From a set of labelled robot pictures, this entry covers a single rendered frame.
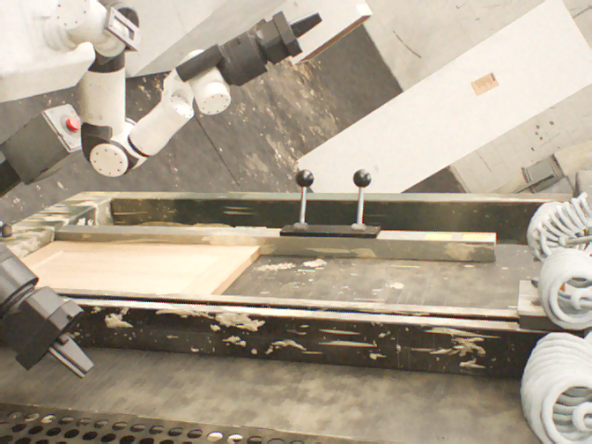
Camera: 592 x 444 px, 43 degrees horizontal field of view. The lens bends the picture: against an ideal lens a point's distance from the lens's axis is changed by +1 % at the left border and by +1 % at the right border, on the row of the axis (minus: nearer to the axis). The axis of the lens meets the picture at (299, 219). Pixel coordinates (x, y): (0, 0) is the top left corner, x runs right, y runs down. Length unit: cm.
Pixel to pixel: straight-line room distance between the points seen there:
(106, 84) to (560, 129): 828
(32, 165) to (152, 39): 217
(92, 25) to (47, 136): 72
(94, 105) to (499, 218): 88
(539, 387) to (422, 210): 108
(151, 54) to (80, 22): 283
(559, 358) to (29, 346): 69
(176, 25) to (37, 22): 269
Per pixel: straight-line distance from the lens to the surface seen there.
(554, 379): 60
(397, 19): 957
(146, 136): 157
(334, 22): 641
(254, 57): 146
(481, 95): 504
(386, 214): 167
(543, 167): 718
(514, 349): 101
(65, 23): 123
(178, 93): 157
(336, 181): 532
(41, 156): 193
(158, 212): 187
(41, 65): 128
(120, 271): 148
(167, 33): 399
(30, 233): 171
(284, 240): 149
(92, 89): 154
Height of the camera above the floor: 201
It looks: 24 degrees down
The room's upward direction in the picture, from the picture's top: 59 degrees clockwise
